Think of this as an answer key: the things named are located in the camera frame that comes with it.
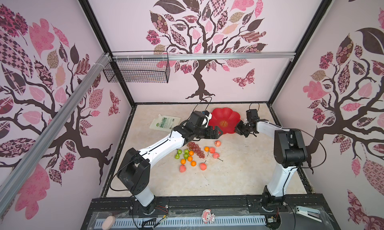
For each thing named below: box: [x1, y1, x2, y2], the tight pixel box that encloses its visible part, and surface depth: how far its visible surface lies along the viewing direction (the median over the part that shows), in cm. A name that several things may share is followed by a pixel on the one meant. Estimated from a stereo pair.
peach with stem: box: [213, 152, 224, 162], surface depth 91 cm
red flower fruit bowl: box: [208, 107, 241, 135], surface depth 112 cm
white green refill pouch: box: [149, 114, 181, 132], surface depth 109 cm
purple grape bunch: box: [187, 141, 205, 159], surface depth 93 cm
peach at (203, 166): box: [200, 160, 207, 171], surface depth 87 cm
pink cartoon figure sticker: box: [201, 209, 216, 224], surface depth 70 cm
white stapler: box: [295, 205, 322, 223], surface depth 71 cm
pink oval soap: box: [101, 215, 116, 230], surface depth 69 cm
